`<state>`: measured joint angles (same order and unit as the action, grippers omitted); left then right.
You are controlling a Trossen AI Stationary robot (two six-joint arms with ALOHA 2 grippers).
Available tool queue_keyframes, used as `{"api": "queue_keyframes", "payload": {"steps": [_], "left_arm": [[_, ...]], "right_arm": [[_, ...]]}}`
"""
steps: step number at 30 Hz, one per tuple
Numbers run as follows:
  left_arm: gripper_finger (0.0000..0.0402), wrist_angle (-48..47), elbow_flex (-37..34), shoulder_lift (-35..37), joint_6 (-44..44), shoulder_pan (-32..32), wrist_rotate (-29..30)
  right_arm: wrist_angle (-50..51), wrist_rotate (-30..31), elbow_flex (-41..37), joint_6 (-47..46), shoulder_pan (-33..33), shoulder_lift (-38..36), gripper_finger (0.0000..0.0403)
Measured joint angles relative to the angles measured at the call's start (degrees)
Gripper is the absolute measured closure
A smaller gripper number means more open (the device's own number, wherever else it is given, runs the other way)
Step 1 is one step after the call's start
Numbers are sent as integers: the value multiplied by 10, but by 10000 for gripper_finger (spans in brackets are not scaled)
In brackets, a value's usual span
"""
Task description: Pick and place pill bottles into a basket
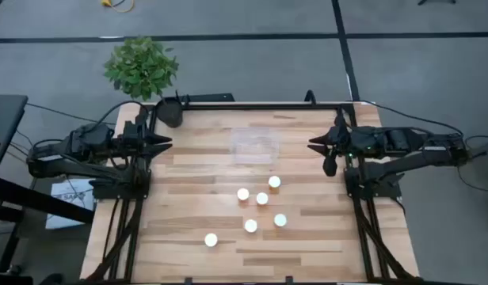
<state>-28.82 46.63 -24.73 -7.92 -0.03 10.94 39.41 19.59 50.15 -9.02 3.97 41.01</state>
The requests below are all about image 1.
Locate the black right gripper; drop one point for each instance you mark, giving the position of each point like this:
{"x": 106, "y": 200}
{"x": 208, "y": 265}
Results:
{"x": 339, "y": 140}

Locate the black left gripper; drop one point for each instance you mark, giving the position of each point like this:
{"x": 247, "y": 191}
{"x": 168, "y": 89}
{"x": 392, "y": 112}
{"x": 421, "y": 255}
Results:
{"x": 135, "y": 140}

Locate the orange pill bottle white cap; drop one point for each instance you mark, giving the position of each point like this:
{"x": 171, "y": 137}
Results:
{"x": 250, "y": 225}
{"x": 210, "y": 239}
{"x": 262, "y": 198}
{"x": 242, "y": 194}
{"x": 274, "y": 181}
{"x": 280, "y": 220}

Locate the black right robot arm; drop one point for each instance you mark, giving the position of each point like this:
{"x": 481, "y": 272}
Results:
{"x": 406, "y": 140}

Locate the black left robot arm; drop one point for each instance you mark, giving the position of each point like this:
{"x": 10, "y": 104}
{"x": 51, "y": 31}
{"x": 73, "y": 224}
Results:
{"x": 89, "y": 138}

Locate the clear plastic basket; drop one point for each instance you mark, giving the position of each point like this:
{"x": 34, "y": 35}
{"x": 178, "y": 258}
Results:
{"x": 254, "y": 146}

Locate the green potted tree black pot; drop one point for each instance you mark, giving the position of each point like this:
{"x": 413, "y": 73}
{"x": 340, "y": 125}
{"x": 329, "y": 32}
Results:
{"x": 141, "y": 67}

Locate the white printed cardboard box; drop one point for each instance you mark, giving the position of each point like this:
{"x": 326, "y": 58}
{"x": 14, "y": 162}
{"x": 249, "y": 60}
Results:
{"x": 62, "y": 223}

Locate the black desk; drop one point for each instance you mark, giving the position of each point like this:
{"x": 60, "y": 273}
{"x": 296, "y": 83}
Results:
{"x": 4, "y": 126}

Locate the black stand foot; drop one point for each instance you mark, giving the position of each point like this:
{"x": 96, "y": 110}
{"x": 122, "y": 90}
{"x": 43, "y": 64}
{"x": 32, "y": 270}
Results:
{"x": 436, "y": 1}

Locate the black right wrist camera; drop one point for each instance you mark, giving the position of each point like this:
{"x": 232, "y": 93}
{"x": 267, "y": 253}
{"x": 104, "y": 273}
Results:
{"x": 330, "y": 166}

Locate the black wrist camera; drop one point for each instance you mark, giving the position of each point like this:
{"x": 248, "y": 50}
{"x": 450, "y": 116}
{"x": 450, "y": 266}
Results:
{"x": 142, "y": 116}
{"x": 330, "y": 166}

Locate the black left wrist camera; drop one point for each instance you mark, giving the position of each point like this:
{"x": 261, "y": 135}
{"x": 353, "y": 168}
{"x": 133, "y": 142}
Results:
{"x": 142, "y": 116}

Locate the black aluminium table frame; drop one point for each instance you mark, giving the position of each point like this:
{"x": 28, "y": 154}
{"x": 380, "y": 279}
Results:
{"x": 268, "y": 107}

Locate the black flat bracket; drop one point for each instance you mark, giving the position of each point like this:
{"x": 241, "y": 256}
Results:
{"x": 212, "y": 97}

